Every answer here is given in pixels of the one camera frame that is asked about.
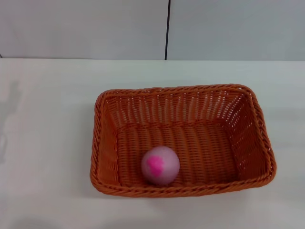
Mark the pink ball with magenta patch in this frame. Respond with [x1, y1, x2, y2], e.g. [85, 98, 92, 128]
[140, 145, 181, 186]

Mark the orange woven rectangular basket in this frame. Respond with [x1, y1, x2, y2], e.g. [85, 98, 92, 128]
[89, 83, 278, 198]

